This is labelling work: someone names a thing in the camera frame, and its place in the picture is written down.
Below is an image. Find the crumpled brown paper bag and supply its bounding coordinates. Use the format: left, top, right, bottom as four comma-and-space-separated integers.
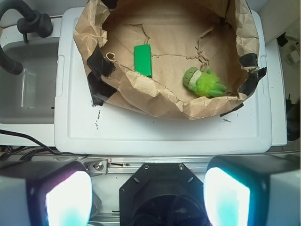
73, 0, 267, 120

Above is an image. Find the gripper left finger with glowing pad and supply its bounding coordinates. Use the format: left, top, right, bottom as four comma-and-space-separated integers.
0, 161, 93, 226

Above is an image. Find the white plastic bin lid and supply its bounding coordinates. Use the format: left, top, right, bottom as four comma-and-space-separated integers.
54, 8, 272, 156

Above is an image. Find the clear plastic container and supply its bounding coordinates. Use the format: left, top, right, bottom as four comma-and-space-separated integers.
21, 67, 56, 109

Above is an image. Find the aluminium extrusion rail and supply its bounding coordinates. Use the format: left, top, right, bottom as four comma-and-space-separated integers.
52, 155, 213, 176

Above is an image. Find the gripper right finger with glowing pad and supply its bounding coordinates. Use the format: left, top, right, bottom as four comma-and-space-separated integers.
204, 155, 301, 226

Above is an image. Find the green rectangular box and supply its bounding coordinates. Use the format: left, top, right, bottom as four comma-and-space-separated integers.
134, 44, 152, 78

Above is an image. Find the green plush frog toy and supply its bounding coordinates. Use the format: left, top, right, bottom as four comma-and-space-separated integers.
183, 67, 227, 98

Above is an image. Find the black faucet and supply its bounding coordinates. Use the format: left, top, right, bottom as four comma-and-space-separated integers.
0, 0, 53, 76

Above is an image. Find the black cable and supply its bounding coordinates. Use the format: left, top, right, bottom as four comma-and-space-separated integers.
0, 129, 89, 163

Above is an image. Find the grey plastic sink basin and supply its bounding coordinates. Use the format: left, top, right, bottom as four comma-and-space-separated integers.
0, 37, 59, 124

